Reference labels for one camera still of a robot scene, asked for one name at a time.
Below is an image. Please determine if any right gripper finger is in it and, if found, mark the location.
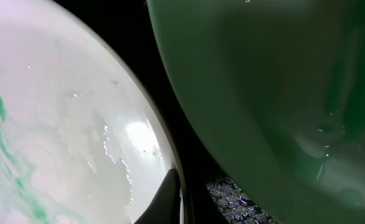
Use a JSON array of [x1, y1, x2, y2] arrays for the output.
[[134, 169, 181, 224]]

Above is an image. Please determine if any white plate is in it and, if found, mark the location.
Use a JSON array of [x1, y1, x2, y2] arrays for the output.
[[0, 0, 188, 224]]

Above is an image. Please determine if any mint green plate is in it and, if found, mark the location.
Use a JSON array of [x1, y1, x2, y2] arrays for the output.
[[147, 0, 365, 223]]

